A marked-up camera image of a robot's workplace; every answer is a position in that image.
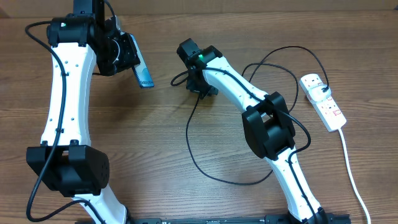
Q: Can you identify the white power strip cord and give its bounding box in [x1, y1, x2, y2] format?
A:
[338, 128, 372, 224]

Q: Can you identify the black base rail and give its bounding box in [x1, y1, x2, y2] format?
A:
[74, 213, 352, 224]

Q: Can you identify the black USB charging cable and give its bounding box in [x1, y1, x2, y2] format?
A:
[185, 45, 330, 187]

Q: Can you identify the white charger adapter plug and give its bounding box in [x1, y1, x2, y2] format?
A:
[308, 84, 331, 103]

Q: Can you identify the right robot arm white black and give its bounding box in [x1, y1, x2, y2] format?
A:
[177, 39, 327, 223]

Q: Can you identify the blue Galaxy smartphone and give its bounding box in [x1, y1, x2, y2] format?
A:
[131, 34, 154, 88]

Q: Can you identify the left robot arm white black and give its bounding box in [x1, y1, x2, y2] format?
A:
[26, 0, 154, 223]

